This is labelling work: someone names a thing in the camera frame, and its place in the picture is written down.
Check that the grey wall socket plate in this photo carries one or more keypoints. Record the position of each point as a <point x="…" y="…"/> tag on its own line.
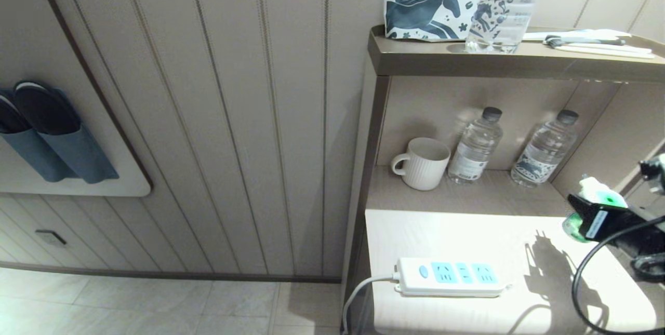
<point x="51" y="238"/>

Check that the white wrapped toothbrush stick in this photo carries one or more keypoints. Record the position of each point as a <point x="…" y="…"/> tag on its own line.
<point x="608" y="50"/>

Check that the large clear water bottle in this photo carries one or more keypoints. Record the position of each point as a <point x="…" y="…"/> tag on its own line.
<point x="506" y="13"/>

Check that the plain label water bottle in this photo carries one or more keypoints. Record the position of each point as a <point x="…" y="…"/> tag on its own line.
<point x="475" y="150"/>

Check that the white wrapped toiletry packet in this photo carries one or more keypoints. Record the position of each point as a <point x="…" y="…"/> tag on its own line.
<point x="582" y="34"/>

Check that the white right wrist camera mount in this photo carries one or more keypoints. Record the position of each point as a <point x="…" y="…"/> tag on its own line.
<point x="655" y="171"/>

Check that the white blue power strip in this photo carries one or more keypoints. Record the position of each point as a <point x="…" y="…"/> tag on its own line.
<point x="452" y="285"/>

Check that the blue fabric slipper pouch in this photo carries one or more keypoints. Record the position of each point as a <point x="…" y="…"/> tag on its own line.
<point x="31" y="158"/>

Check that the white ribbed mug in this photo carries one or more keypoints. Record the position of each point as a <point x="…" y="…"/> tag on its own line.
<point x="423" y="171"/>

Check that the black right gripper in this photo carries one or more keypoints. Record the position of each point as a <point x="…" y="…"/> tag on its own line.
<point x="639" y="236"/>

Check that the dark slippers in blue holder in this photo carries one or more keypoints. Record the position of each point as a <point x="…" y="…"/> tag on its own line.
<point x="83" y="156"/>

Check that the horse print pouch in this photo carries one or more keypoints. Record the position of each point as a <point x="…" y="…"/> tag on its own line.
<point x="431" y="8"/>

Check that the beige wooden shelf nightstand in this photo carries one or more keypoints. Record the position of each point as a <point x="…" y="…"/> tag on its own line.
<point x="467" y="59"/>

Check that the patterned label water bottle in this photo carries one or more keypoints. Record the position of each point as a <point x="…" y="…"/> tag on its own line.
<point x="543" y="156"/>

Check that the green mosquito repellent plug-in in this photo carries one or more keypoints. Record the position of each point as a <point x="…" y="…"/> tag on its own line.
<point x="597" y="189"/>

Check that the black slipper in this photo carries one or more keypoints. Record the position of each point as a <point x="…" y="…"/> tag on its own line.
<point x="10" y="117"/>
<point x="47" y="109"/>

